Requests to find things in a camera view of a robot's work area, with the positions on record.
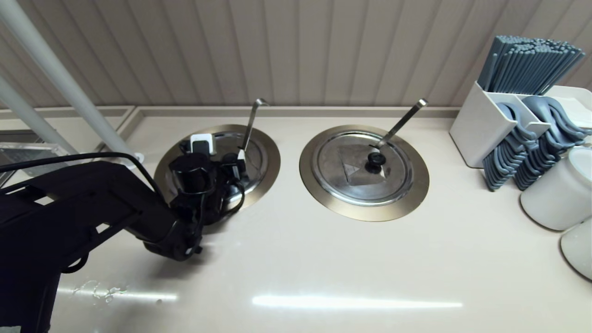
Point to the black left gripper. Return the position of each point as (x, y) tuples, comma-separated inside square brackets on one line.
[(194, 173)]

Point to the steel lid with black knob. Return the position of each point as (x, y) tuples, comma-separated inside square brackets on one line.
[(337, 185), (256, 157)]

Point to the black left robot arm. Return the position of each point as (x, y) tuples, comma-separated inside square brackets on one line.
[(69, 217)]

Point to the grey spoon stack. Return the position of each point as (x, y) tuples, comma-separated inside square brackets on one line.
[(502, 162), (536, 157)]

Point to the clear acrylic sign holder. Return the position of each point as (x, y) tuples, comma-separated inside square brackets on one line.
[(27, 152)]

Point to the thin white pole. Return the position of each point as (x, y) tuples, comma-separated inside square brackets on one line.
[(27, 115)]

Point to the thick white pole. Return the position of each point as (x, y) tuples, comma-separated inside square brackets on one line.
[(46, 60)]

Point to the white cutlery holder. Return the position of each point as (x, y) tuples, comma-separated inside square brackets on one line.
[(476, 125)]

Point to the grey chopsticks bundle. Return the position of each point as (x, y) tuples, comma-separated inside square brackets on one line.
[(527, 64)]

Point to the white rectangular tray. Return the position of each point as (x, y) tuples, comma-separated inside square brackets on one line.
[(578, 108)]

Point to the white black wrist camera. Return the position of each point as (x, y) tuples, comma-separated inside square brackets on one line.
[(203, 144)]

